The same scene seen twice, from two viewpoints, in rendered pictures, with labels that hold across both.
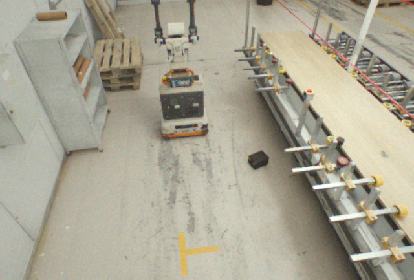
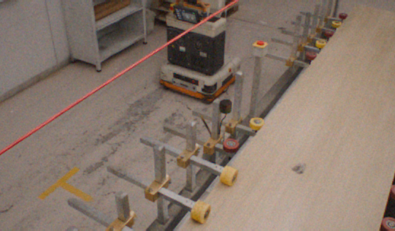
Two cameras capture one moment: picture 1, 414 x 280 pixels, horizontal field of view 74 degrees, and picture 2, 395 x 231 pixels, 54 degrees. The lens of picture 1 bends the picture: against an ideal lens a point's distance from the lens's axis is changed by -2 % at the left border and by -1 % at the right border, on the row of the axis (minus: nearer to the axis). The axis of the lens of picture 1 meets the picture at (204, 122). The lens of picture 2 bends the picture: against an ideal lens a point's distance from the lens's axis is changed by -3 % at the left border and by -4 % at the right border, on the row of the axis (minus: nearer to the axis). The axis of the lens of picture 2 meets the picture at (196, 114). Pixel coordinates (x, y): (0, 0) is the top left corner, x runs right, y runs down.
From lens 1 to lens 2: 1.98 m
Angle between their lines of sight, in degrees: 30
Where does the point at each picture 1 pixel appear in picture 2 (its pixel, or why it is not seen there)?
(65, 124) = (74, 25)
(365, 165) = (252, 163)
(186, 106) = (192, 52)
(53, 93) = not seen: outside the picture
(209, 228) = (104, 180)
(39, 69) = not seen: outside the picture
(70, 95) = not seen: outside the picture
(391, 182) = (252, 193)
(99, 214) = (40, 115)
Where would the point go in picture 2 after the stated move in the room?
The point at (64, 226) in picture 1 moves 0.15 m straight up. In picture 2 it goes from (10, 110) to (6, 96)
